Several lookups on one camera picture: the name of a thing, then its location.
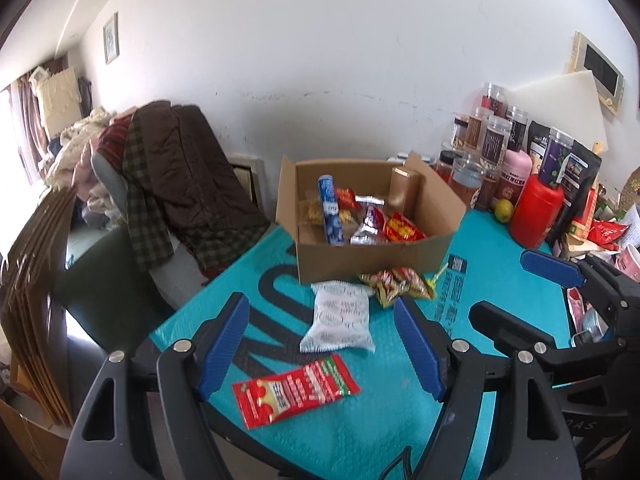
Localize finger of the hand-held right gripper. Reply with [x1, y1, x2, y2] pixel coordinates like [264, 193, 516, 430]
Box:
[520, 249, 636, 342]
[467, 301, 622, 387]

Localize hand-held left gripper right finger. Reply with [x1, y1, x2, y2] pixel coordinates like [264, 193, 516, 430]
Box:
[392, 296, 583, 480]

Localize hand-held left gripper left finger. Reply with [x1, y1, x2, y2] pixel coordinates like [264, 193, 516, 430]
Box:
[60, 291, 251, 480]

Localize yellow lollipop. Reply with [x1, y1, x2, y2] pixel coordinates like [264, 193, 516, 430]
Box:
[422, 262, 453, 298]

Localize gold red candy packets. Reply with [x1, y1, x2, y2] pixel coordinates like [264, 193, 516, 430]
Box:
[359, 267, 435, 308]

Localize long red snack packet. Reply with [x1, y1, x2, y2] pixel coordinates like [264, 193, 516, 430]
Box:
[232, 354, 362, 430]

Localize white patterned snack packet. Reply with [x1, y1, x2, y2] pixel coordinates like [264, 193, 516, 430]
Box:
[300, 280, 377, 354]

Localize cardboard box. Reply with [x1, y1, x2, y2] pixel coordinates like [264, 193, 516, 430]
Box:
[0, 395, 71, 480]
[275, 152, 468, 286]

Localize red packet with yellow print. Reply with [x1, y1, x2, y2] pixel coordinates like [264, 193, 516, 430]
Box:
[384, 212, 427, 243]

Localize silver packet with purple print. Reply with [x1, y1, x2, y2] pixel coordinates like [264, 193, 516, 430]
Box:
[350, 205, 386, 246]

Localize blue cookie tube packet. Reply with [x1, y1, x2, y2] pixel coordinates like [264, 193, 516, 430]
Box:
[317, 175, 346, 246]

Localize pink packet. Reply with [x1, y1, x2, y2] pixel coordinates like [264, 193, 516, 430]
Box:
[566, 287, 587, 331]

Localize red and yellow box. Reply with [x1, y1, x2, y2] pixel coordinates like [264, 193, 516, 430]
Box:
[567, 187, 598, 241]

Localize red plastic bottle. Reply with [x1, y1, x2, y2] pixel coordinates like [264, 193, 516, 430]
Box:
[510, 172, 566, 250]

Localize teal padded mat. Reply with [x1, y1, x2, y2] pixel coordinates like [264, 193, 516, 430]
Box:
[149, 207, 573, 480]

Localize red snack bag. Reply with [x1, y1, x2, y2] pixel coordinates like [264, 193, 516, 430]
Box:
[587, 220, 631, 246]

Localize metal can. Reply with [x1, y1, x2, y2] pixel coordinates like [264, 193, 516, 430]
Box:
[575, 307, 611, 343]

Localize pink paper cup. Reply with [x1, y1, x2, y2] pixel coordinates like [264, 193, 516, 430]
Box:
[615, 245, 640, 281]

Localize pink bottle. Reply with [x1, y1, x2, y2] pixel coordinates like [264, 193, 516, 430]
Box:
[497, 150, 532, 206]

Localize black pouch with picture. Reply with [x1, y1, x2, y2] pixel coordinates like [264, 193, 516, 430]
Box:
[547, 140, 603, 246]

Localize short brown jar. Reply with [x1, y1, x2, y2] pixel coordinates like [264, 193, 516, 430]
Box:
[475, 167, 501, 211]

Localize jar with purple label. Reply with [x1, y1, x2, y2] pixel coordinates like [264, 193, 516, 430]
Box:
[542, 127, 576, 191]

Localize wide clear jar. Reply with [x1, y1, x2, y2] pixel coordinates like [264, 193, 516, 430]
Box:
[449, 157, 486, 208]

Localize tall jar with dark label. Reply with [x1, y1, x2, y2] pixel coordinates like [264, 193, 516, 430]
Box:
[481, 115, 513, 171]

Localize dark green seat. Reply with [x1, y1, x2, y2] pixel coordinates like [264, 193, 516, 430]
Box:
[52, 225, 176, 356]

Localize tall jar with black label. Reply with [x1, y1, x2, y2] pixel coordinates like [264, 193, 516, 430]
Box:
[505, 106, 530, 153]

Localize jar with dark lid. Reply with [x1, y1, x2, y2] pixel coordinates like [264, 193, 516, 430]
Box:
[436, 149, 461, 178]

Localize green plaid cloth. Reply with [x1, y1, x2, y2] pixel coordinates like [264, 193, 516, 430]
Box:
[122, 115, 176, 271]

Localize tall jar with brown contents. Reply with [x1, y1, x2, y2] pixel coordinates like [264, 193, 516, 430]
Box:
[462, 106, 493, 153]

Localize white framed panel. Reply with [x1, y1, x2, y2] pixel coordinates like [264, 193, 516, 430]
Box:
[227, 152, 266, 211]

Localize brown quilted jacket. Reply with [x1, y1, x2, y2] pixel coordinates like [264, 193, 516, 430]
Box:
[131, 101, 271, 281]

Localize tall jar with red contents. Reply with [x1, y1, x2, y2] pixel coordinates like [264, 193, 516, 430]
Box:
[482, 82, 508, 116]

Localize stack of flat cardboard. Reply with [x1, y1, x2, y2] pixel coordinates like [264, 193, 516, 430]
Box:
[0, 185, 81, 428]

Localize grey chair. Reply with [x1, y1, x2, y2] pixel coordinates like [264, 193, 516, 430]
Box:
[90, 152, 211, 311]

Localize cardboard box on floor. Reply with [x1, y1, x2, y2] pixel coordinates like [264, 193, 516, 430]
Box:
[0, 395, 71, 480]

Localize red striped cloth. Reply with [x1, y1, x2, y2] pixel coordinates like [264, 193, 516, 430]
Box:
[97, 120, 132, 171]

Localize pile of cream clothes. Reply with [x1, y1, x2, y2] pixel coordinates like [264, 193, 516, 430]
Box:
[47, 106, 136, 196]

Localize cream cabinet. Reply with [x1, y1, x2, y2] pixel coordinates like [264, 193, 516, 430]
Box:
[31, 66, 83, 133]

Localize brown curtain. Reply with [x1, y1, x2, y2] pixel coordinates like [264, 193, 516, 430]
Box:
[10, 57, 68, 186]

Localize cream wall intercom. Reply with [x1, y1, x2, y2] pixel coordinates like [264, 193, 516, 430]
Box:
[565, 31, 626, 118]

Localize framed wall picture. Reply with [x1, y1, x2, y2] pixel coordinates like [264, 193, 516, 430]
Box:
[102, 11, 120, 65]

